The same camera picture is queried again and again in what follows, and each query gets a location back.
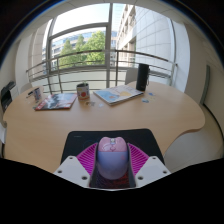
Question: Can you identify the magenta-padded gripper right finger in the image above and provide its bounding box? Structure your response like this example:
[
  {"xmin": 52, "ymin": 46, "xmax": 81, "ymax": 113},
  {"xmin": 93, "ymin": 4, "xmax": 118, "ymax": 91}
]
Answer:
[{"xmin": 126, "ymin": 142, "xmax": 172, "ymax": 189}]

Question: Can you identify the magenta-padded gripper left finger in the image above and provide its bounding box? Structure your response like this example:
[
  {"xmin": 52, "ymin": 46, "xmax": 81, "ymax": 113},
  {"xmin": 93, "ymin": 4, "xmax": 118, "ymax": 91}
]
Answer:
[{"xmin": 53, "ymin": 142, "xmax": 100, "ymax": 189}]

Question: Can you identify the lilac and pink computer mouse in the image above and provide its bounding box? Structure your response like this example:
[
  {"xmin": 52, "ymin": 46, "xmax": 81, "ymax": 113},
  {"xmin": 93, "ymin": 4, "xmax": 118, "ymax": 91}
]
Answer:
[{"xmin": 95, "ymin": 136, "xmax": 130, "ymax": 181}]

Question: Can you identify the black mouse pad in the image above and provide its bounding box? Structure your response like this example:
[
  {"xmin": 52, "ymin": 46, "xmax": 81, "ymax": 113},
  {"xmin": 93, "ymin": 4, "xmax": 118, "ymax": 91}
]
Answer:
[{"xmin": 60, "ymin": 128, "xmax": 165, "ymax": 190}]

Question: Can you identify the red and blue magazine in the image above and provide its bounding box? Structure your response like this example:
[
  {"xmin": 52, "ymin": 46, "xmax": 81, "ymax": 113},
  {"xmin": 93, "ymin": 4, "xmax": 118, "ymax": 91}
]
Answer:
[{"xmin": 33, "ymin": 92, "xmax": 78, "ymax": 112}]

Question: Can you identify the black cylinder bottle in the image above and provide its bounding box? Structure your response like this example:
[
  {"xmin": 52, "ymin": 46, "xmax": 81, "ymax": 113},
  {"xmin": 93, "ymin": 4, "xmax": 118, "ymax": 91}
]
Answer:
[{"xmin": 135, "ymin": 62, "xmax": 151, "ymax": 92}]

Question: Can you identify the white chair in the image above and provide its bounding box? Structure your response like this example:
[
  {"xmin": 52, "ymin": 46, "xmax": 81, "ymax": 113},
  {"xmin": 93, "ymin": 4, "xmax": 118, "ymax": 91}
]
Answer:
[{"xmin": 124, "ymin": 67, "xmax": 140, "ymax": 86}]

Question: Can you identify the black office printer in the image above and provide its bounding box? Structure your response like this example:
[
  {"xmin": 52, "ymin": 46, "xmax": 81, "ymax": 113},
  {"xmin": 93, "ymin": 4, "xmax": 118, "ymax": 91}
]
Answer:
[{"xmin": 0, "ymin": 80, "xmax": 17, "ymax": 113}]

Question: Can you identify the metal balcony railing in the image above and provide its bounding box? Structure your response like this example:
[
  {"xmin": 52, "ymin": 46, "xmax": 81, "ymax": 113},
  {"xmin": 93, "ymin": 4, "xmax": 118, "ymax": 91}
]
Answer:
[{"xmin": 25, "ymin": 49, "xmax": 178, "ymax": 95}]

